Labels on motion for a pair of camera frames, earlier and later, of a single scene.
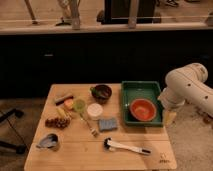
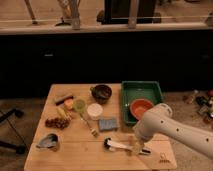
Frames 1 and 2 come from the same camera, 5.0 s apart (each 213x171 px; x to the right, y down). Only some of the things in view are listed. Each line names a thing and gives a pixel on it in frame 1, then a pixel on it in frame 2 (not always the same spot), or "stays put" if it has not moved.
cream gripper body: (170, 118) → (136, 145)
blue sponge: (107, 124) stays put
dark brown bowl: (101, 93) stays put
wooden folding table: (81, 127) stays put
